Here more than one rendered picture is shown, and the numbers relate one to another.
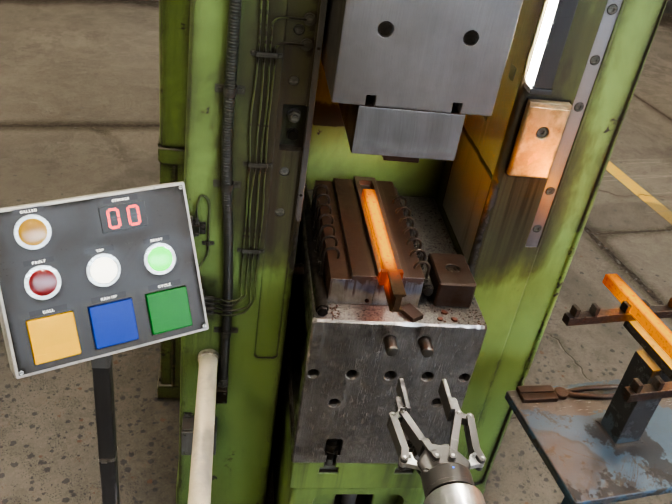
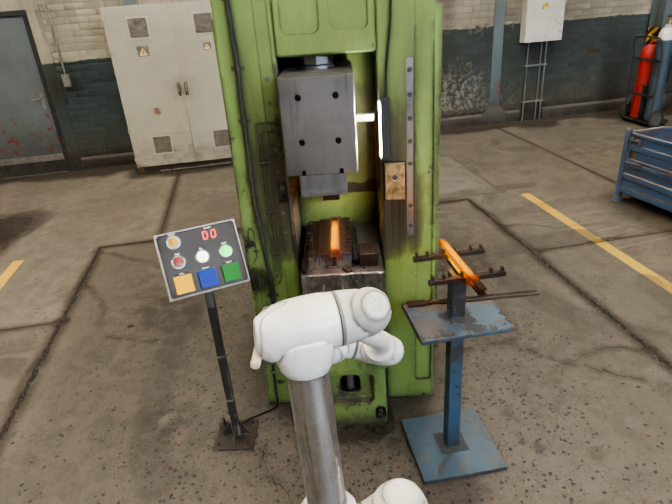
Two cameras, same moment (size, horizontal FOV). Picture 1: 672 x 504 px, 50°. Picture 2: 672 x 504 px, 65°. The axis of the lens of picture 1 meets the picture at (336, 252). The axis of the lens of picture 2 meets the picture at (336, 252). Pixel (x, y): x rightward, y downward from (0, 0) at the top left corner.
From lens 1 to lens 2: 1.07 m
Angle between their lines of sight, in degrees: 14
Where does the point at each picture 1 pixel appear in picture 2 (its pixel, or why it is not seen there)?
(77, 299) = (192, 268)
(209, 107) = (245, 188)
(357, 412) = not seen: hidden behind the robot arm
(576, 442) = (430, 320)
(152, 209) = (220, 230)
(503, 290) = (404, 259)
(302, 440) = not seen: hidden behind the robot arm
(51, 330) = (183, 281)
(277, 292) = (293, 273)
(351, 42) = (289, 150)
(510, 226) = (396, 225)
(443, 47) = (327, 146)
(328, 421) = not seen: hidden behind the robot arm
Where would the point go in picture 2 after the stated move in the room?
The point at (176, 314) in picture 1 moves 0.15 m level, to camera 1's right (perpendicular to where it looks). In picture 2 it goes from (234, 273) to (267, 274)
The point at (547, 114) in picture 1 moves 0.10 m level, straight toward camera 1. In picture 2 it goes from (394, 168) to (386, 175)
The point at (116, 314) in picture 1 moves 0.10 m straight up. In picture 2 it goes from (208, 274) to (204, 252)
